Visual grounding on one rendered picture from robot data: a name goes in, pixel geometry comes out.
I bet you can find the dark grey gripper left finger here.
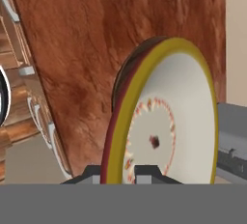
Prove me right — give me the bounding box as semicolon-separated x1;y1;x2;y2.
60;165;102;185

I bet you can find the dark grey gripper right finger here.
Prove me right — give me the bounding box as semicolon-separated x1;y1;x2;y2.
133;164;183;185

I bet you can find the yellow-rimmed white bowl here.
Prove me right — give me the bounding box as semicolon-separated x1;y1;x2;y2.
99;36;220;185

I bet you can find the wooden drawer cabinet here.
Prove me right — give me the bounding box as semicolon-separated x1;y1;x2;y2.
0;0;73;183

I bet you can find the grey appliance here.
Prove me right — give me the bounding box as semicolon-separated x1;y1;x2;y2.
214;101;247;184

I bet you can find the white and black round object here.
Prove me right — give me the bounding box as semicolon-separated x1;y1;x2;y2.
0;65;13;128

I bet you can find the white curved drawer handle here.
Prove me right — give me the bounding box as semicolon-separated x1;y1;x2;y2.
26;96;44;134
45;122;57;150
18;65;36;77
0;0;21;23
56;149;73;177

